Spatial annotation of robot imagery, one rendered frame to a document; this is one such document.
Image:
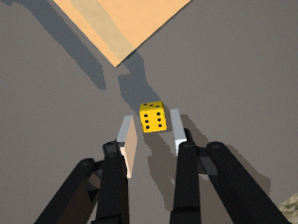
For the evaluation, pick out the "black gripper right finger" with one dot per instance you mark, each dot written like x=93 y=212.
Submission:
x=242 y=197

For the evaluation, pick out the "yellow die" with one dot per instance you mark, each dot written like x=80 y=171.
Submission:
x=152 y=116

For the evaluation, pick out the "tan square mat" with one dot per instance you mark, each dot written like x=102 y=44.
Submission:
x=117 y=27

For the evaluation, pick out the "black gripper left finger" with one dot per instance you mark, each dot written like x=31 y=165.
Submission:
x=72 y=205

